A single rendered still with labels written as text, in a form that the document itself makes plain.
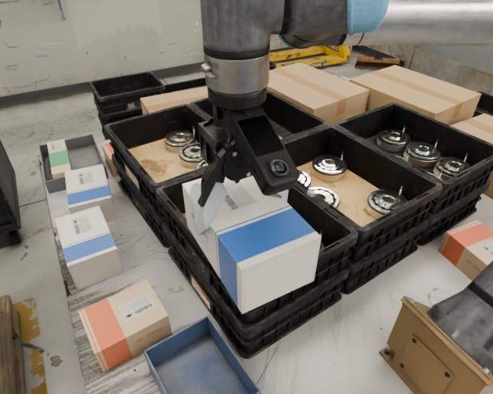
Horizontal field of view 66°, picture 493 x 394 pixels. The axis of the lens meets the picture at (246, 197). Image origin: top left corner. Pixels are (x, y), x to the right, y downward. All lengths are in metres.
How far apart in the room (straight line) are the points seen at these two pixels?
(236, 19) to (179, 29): 3.84
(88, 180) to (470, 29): 1.07
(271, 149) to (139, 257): 0.73
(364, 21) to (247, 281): 0.32
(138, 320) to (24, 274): 1.42
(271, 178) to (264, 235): 0.11
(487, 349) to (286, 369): 0.38
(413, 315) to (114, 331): 0.59
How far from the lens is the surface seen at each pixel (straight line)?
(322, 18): 0.43
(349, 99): 1.54
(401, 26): 0.59
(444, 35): 0.62
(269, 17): 0.42
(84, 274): 1.05
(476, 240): 1.18
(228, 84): 0.43
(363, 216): 1.05
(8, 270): 2.31
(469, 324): 0.78
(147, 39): 4.17
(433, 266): 1.17
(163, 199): 0.91
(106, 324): 0.90
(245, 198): 0.56
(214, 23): 0.42
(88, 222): 1.13
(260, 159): 0.43
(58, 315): 2.00
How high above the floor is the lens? 1.49
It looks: 38 degrees down
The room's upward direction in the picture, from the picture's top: straight up
